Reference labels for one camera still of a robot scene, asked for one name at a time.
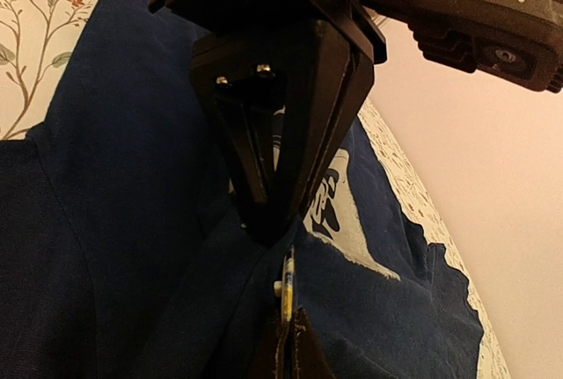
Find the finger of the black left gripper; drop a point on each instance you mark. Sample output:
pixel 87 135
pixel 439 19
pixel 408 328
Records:
pixel 241 80
pixel 299 119

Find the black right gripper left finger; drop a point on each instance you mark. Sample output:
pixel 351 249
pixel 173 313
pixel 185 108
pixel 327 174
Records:
pixel 269 357

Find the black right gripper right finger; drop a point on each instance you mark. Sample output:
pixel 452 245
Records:
pixel 306 355

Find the navy blue printed t-shirt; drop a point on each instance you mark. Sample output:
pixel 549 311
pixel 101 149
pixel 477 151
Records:
pixel 132 242

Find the floral patterned table mat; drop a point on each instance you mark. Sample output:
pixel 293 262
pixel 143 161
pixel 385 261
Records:
pixel 39 23

